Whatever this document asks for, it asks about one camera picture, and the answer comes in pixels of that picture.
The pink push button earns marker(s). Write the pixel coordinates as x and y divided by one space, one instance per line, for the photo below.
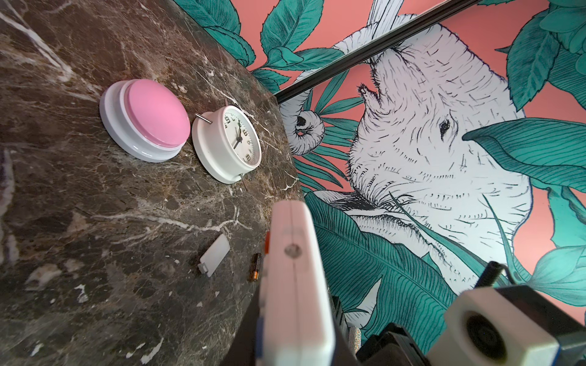
145 119

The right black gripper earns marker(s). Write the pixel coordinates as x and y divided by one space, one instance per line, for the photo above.
393 346

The small black copper battery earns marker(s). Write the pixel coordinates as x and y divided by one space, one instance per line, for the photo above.
255 267

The grey remote battery cover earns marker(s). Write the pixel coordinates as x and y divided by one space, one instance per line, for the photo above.
215 254

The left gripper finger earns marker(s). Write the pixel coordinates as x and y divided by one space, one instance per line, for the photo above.
242 351

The glittery silver microphone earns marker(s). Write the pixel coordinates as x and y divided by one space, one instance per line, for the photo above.
354 339

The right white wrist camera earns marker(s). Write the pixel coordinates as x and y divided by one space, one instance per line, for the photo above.
508 326

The white round alarm clock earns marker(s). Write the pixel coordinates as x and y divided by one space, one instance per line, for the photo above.
226 144

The white remote control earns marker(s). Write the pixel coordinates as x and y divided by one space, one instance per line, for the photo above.
295 325

